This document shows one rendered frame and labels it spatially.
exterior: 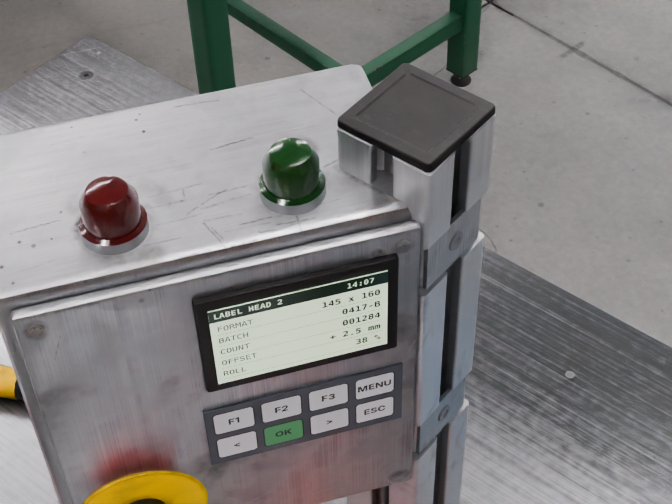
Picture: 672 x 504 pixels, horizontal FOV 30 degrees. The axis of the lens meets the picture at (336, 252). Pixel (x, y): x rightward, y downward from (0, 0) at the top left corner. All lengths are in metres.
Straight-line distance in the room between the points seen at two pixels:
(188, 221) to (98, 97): 1.10
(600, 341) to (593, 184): 1.39
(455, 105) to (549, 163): 2.20
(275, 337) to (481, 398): 0.74
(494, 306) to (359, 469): 0.72
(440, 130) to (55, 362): 0.17
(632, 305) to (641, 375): 1.18
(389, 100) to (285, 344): 0.11
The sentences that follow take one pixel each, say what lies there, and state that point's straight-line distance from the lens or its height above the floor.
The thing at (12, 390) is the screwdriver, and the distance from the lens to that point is 1.25.
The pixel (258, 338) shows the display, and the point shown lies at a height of 1.43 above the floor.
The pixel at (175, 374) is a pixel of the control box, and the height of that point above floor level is 1.42.
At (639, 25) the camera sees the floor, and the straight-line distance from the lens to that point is 3.10.
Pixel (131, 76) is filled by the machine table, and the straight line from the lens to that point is 1.60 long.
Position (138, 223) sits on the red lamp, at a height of 1.48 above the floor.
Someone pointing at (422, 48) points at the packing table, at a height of 0.18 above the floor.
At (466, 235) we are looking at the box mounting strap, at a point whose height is 1.44.
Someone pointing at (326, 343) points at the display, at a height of 1.42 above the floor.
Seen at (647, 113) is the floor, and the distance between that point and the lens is 2.85.
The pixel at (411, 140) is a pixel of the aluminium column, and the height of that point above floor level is 1.50.
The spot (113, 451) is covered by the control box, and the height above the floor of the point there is 1.37.
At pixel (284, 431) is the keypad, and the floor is 1.36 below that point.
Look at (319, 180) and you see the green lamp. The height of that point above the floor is 1.48.
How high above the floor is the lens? 1.82
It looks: 47 degrees down
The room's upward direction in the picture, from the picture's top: 2 degrees counter-clockwise
